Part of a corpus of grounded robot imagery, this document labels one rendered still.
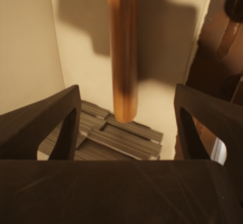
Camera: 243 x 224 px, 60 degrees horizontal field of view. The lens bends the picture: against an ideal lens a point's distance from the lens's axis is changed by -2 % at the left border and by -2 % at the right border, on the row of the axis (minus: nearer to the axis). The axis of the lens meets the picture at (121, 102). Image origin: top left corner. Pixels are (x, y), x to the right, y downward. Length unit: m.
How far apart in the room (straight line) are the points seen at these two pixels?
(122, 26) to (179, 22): 0.05
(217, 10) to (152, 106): 0.12
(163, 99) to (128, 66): 0.07
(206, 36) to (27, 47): 0.19
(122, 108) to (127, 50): 0.07
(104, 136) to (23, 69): 0.12
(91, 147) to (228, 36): 0.18
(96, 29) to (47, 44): 0.07
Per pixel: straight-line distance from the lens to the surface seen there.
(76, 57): 0.29
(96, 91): 0.29
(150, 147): 0.27
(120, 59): 0.20
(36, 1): 0.27
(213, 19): 0.20
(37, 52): 0.28
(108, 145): 0.26
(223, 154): 0.36
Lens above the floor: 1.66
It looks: 45 degrees down
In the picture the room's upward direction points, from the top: 138 degrees counter-clockwise
